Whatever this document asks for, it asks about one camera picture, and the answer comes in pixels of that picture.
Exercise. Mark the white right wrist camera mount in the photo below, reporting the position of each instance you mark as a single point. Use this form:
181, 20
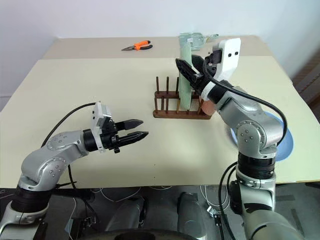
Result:
230, 60

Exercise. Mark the blue plate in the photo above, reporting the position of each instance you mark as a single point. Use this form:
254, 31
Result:
288, 142

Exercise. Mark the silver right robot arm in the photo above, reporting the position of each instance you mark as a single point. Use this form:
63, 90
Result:
250, 116

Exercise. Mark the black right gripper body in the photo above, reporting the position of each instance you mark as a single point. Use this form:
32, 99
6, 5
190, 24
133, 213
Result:
200, 83

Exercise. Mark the pink plate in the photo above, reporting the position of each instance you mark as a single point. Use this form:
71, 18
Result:
208, 108

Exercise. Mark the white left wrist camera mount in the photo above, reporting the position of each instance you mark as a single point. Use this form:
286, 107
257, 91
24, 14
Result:
100, 115

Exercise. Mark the dark rounded grey shape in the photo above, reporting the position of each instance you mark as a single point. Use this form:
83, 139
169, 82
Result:
191, 213
128, 215

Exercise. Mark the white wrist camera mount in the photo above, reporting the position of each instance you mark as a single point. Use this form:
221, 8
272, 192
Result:
100, 115
230, 60

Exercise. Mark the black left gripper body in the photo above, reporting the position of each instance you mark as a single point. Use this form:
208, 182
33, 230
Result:
110, 138

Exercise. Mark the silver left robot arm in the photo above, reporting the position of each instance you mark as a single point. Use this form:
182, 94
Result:
50, 156

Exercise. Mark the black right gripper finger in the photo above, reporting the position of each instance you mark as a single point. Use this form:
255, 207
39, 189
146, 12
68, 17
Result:
198, 64
186, 68

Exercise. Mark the wooden dish rack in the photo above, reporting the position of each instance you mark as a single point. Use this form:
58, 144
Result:
170, 113

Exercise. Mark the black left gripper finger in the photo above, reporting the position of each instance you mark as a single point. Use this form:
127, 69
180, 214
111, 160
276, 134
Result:
135, 136
131, 124

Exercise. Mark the green plate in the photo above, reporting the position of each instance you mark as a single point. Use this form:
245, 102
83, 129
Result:
185, 85

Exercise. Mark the clear glass object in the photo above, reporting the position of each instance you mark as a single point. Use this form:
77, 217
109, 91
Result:
192, 40

